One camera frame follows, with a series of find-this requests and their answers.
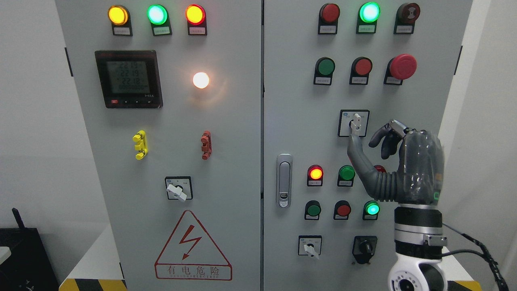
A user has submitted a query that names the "black rotary selector switch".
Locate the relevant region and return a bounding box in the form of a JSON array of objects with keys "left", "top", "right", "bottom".
[{"left": 351, "top": 236, "right": 377, "bottom": 264}]

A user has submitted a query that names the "bright green indicator top right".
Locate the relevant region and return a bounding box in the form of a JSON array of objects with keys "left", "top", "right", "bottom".
[{"left": 356, "top": 2, "right": 380, "bottom": 34}]

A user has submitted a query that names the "black box with antenna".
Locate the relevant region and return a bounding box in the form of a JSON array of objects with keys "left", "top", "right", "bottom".
[{"left": 0, "top": 208, "right": 59, "bottom": 291}]

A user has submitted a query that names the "gray robotic hand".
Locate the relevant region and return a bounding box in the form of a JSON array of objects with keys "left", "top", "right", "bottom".
[{"left": 347, "top": 120, "right": 444, "bottom": 206}]

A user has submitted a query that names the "lit red indicator light middle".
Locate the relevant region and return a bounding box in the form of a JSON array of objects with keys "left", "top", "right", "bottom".
[{"left": 307, "top": 164, "right": 324, "bottom": 187}]

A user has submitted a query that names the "white glowing indicator light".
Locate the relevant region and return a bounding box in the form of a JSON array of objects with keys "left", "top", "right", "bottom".
[{"left": 192, "top": 72, "right": 210, "bottom": 89}]

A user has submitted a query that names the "lit green push button lower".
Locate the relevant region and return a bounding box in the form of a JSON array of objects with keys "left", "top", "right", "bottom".
[{"left": 362, "top": 200, "right": 380, "bottom": 221}]

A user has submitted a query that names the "red push button lower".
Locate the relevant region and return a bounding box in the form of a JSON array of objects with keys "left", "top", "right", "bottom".
[{"left": 334, "top": 200, "right": 351, "bottom": 220}]

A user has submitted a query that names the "yellow indicator light top left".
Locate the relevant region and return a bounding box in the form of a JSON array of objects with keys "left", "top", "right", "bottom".
[{"left": 107, "top": 5, "right": 132, "bottom": 36}]

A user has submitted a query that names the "dark red buzzer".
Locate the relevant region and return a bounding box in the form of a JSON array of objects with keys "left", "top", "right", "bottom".
[{"left": 393, "top": 2, "right": 420, "bottom": 34}]

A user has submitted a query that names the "red push button upper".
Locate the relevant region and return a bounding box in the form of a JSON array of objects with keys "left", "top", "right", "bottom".
[{"left": 349, "top": 57, "right": 373, "bottom": 85}]

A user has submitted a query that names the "red push button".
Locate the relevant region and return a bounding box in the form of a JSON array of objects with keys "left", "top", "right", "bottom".
[
  {"left": 334, "top": 200, "right": 351, "bottom": 220},
  {"left": 349, "top": 57, "right": 373, "bottom": 85}
]

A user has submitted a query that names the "green push button upper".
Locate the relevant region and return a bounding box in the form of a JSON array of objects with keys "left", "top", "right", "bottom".
[{"left": 313, "top": 57, "right": 335, "bottom": 85}]

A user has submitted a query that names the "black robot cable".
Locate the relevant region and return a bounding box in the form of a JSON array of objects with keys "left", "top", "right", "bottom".
[{"left": 441, "top": 222, "right": 510, "bottom": 291}]

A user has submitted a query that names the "silver door handle lock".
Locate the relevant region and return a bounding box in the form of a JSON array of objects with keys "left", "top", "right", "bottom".
[{"left": 276, "top": 153, "right": 292, "bottom": 208}]

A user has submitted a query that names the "left door gray rotary switch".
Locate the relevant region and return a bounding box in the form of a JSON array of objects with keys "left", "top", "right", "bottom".
[{"left": 164, "top": 176, "right": 193, "bottom": 202}]

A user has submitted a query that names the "black digital power meter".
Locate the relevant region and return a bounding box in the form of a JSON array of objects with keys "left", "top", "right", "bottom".
[{"left": 95, "top": 50, "right": 163, "bottom": 109}]

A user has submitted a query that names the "gray electrical cabinet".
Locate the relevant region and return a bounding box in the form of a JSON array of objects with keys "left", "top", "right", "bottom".
[{"left": 56, "top": 0, "right": 472, "bottom": 291}]

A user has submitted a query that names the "orange indicator light top left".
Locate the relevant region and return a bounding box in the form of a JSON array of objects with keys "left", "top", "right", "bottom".
[{"left": 185, "top": 4, "right": 208, "bottom": 36}]

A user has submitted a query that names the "red electrical hazard sticker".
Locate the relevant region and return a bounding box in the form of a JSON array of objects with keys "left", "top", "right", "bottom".
[{"left": 154, "top": 210, "right": 233, "bottom": 280}]

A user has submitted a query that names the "red emergency stop button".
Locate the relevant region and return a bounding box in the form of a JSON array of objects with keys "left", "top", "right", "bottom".
[{"left": 383, "top": 53, "right": 418, "bottom": 85}]

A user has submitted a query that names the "green indicator light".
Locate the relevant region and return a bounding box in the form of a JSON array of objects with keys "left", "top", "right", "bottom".
[
  {"left": 337, "top": 164, "right": 356, "bottom": 187},
  {"left": 147, "top": 4, "right": 172, "bottom": 36}
]

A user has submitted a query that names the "dark red indicator top right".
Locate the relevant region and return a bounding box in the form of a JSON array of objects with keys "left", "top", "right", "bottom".
[{"left": 318, "top": 2, "right": 341, "bottom": 35}]

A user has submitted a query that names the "green indicator light top left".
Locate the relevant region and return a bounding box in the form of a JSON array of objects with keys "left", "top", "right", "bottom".
[{"left": 147, "top": 4, "right": 172, "bottom": 36}]

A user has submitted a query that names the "green indicator light middle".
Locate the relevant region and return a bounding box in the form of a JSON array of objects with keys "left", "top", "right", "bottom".
[{"left": 337, "top": 164, "right": 356, "bottom": 187}]

